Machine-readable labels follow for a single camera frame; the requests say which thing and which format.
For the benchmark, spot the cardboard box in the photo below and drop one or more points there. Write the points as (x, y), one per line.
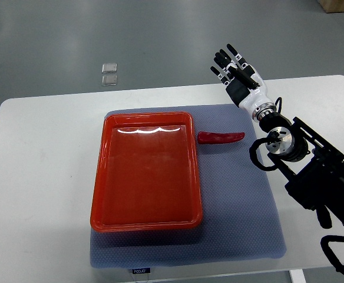
(332, 6)

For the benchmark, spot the blue-grey textured mat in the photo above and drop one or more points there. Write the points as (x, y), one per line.
(240, 218)

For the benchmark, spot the red plastic tray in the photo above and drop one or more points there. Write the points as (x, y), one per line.
(147, 175)

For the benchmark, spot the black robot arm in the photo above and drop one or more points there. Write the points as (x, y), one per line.
(314, 168)

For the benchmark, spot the white table leg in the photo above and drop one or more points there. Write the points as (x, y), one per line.
(297, 276)

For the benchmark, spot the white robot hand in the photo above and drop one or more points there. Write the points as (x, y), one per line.
(244, 86)

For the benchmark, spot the black table label tag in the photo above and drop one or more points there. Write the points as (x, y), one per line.
(141, 271)

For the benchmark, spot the red pepper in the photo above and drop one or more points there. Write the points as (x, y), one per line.
(204, 137)

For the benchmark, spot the upper floor socket plate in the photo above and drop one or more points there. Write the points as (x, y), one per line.
(109, 68)

